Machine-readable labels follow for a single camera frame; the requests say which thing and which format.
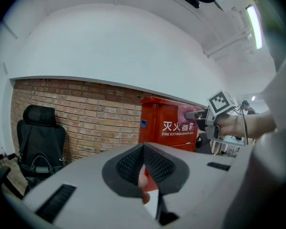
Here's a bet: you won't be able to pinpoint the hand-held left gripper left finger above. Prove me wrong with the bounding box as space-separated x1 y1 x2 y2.
22 142 158 229

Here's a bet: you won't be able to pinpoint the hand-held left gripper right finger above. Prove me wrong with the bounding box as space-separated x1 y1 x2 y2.
143 142 240 229

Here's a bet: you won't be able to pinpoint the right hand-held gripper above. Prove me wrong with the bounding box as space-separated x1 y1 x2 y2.
184 89 239 141

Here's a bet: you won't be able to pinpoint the pink cloth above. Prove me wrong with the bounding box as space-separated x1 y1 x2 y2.
177 105 196 126

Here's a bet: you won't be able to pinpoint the red fire extinguisher box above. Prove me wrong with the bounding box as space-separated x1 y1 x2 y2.
138 96 207 193

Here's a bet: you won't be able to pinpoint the person's right forearm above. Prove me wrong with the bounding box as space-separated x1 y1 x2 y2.
242 110 277 140

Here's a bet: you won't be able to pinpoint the person's right hand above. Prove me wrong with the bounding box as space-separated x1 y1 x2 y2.
215 113 244 138

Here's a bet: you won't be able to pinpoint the person's left hand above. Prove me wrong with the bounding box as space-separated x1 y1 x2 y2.
137 166 151 205

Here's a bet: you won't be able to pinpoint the black office chair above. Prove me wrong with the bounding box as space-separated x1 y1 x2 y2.
195 133 213 155
0 104 67 200

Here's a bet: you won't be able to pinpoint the black bag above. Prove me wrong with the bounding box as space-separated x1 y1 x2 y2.
26 151 65 179

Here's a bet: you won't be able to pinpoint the white ceiling pipes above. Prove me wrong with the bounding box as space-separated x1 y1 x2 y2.
204 27 253 60

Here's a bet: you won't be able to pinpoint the ceiling tube light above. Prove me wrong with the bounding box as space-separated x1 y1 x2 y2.
246 5 264 50

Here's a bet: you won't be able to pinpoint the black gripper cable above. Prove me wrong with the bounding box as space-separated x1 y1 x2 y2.
235 103 250 146

